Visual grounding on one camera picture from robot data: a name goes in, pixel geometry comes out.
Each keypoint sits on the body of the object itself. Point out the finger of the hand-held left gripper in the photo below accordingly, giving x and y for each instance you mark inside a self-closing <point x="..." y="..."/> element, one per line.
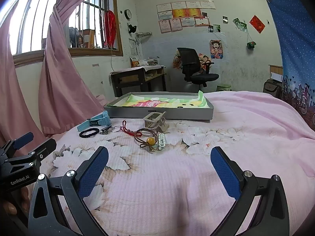
<point x="45" y="148"/>
<point x="21" y="140"/>

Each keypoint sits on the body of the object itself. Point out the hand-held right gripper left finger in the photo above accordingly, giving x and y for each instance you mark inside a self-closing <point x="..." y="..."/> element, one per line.
<point x="94" y="172"/>

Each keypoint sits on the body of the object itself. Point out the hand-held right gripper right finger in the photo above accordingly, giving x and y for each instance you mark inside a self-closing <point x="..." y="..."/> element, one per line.
<point x="225" y="172"/>

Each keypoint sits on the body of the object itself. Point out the small dark hair clip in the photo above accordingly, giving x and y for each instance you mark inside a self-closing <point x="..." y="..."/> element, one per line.
<point x="103" y="130"/>

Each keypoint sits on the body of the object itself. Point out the white hair clip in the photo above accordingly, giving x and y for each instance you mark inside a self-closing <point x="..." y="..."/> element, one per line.
<point x="161" y="142"/>

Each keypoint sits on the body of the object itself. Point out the grey rectangular tray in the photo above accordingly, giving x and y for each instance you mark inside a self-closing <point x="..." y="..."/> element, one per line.
<point x="160" y="114"/>

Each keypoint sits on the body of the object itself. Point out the person's left hand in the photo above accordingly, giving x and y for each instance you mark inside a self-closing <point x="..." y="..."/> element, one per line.
<point x="9" y="207"/>

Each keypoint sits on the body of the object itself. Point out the metal key rings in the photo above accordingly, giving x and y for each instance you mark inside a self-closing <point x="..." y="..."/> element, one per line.
<point x="113" y="127"/>

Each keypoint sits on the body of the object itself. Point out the pink curtain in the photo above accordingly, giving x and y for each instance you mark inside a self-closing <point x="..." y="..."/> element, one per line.
<point x="14" y="91"/>
<point x="64" y="78"/>

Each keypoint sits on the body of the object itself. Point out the light blue wrist watch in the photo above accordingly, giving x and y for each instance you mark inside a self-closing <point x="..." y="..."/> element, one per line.
<point x="102" y="118"/>

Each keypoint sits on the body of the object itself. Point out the green plastic stool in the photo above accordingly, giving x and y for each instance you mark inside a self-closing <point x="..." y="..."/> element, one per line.
<point x="224" y="87"/>

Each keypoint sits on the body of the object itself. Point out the cartoon printed towel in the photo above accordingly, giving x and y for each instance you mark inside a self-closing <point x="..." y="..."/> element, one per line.
<point x="147" y="103"/>

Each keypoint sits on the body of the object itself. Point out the brown patterned bag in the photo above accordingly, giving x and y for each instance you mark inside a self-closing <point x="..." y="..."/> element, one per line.
<point x="272" y="89"/>

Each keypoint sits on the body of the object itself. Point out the dark wooden desk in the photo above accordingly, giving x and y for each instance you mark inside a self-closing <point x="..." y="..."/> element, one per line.
<point x="128" y="75"/>

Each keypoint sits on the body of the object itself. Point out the white desk cloth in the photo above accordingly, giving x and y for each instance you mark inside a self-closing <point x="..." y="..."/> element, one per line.
<point x="123" y="70"/>

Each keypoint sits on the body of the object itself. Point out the long white box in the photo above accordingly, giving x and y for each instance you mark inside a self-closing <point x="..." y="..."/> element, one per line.
<point x="276" y="77"/>

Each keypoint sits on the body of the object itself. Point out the wooden cabinet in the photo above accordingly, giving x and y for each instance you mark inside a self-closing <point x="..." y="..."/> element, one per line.
<point x="275" y="68"/>

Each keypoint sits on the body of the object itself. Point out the dark bundle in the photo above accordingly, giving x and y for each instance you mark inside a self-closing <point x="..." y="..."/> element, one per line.
<point x="73" y="36"/>

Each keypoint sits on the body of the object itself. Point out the orange white carton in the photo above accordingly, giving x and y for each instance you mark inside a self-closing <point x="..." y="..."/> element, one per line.
<point x="134" y="62"/>

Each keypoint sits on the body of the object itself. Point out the brown cardboard box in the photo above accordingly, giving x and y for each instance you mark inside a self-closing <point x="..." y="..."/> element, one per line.
<point x="87" y="38"/>

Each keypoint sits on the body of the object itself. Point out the black office chair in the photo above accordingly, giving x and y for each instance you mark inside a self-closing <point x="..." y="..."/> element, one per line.
<point x="189" y="59"/>

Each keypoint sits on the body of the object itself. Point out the pile of papers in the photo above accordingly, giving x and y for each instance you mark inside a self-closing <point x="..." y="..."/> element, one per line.
<point x="150" y="62"/>

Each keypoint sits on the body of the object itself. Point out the green hanging pouch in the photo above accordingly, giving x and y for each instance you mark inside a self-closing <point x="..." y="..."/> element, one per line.
<point x="251" y="45"/>

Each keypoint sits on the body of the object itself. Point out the red hanging ornament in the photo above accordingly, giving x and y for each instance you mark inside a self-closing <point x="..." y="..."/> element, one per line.
<point x="110" y="27"/>

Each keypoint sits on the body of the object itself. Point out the wooden framed barred window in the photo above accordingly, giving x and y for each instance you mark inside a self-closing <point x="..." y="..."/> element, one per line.
<point x="117" y="29"/>

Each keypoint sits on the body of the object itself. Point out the blue printed curtain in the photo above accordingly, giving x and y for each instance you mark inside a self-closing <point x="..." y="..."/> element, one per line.
<point x="290" y="41"/>

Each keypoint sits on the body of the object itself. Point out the red diamond paper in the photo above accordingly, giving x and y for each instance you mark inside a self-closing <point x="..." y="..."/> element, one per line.
<point x="257" y="24"/>

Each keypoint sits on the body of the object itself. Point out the cartoon monkeys wall poster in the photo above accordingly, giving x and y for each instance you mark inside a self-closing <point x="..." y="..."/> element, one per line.
<point x="204" y="62"/>

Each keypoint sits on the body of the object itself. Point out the orange yellow wall poster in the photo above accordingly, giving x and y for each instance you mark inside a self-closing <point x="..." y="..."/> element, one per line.
<point x="176" y="60"/>

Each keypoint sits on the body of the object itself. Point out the cartoon character wall poster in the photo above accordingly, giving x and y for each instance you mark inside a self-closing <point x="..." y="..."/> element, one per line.
<point x="216" y="49"/>

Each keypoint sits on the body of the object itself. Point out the white wall paper sheet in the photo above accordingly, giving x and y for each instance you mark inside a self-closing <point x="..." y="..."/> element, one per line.
<point x="134" y="46"/>

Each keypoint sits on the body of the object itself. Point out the pair of wall photos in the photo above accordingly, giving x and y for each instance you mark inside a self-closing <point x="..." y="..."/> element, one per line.
<point x="214" y="28"/>

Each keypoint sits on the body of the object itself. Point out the black wall-hung object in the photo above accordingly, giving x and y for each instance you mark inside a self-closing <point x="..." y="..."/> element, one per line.
<point x="133" y="28"/>

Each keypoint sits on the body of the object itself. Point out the green wall photos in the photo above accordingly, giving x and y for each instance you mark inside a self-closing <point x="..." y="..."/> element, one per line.
<point x="240" y="24"/>

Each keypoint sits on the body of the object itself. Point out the small dark wall photo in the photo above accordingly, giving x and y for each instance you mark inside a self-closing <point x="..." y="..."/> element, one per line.
<point x="225" y="19"/>

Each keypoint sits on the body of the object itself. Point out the round wall clock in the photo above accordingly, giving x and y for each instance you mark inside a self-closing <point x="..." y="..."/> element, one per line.
<point x="128" y="14"/>

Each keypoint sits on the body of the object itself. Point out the group of wall certificates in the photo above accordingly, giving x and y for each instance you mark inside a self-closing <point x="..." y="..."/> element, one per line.
<point x="179" y="13"/>

